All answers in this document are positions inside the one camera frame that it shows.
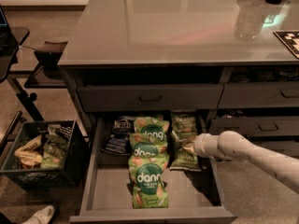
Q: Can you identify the black white patterned marker board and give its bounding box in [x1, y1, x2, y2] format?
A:
[274, 30, 299, 59]

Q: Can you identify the yellow chip bag in crate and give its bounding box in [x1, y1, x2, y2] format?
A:
[14, 134, 42, 168]

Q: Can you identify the middle green Dang chip bag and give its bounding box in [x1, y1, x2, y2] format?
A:
[130, 133, 168, 156]

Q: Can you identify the grey top right drawer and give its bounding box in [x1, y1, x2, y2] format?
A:
[219, 82, 299, 109]

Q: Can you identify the black desk with stand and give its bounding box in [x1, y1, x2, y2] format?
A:
[0, 3, 45, 147]

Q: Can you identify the rear green Kettle chip bag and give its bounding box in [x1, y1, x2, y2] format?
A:
[171, 112, 198, 139]

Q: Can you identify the dark blue Kettle chip bag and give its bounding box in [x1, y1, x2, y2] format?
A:
[101, 116, 135, 156]

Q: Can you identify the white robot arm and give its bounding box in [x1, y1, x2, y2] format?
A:
[171, 131, 299, 193]

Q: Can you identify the green chip bag in crate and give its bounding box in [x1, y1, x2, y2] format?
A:
[41, 134, 67, 169]

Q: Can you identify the green Kettle jalapeno chip bag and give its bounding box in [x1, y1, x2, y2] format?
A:
[170, 135, 201, 172]

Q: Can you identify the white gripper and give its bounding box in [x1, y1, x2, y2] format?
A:
[171, 131, 222, 158]

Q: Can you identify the green dang chip bag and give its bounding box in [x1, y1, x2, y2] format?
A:
[134, 117, 169, 141]
[128, 154, 169, 209]
[130, 133, 168, 156]

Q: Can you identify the grey middle right drawer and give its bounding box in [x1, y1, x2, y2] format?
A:
[208, 117, 299, 137]

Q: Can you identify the rear green Dang chip bag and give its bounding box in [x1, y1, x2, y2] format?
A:
[134, 117, 169, 141]

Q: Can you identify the front green Dang chip bag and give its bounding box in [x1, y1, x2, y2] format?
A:
[128, 154, 169, 209]

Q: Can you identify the open grey middle drawer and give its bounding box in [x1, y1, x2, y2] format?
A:
[69, 119, 237, 224]

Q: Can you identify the dark small side table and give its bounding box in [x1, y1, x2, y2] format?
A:
[25, 41, 67, 89]

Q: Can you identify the grey top left drawer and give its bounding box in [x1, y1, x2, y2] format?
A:
[77, 84, 223, 112]

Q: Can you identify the black plastic crate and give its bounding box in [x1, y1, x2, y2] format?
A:
[1, 120, 88, 189]

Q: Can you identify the grey cabinet with glossy counter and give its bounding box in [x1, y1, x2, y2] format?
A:
[57, 0, 299, 161]

